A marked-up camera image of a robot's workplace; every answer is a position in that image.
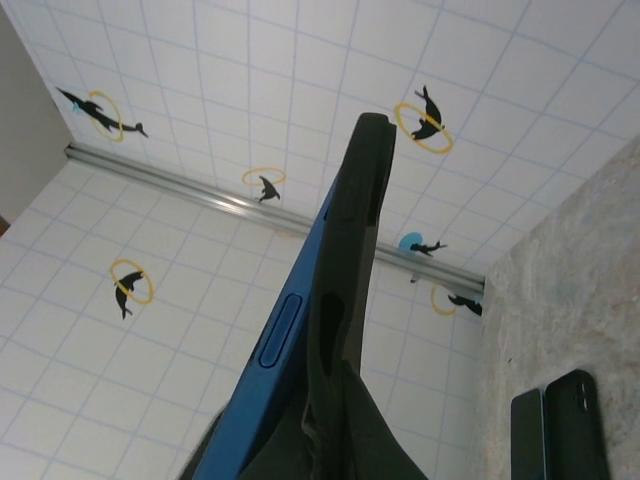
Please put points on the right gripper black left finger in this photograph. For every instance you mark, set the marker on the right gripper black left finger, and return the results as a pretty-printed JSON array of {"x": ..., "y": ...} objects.
[{"x": 199, "y": 452}]

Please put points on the dark teal-edged smartphone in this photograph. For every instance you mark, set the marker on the dark teal-edged smartphone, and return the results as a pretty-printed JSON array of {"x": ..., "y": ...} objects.
[{"x": 527, "y": 440}]

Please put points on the blue smartphone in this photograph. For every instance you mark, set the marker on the blue smartphone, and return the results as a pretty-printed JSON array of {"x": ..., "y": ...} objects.
[{"x": 280, "y": 340}]

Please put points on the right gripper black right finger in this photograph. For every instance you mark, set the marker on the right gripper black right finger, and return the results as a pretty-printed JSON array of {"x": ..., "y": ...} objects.
[{"x": 380, "y": 450}]

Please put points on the black phone case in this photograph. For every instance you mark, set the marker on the black phone case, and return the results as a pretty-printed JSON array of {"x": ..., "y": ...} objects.
[
  {"x": 350, "y": 200},
  {"x": 575, "y": 435}
]

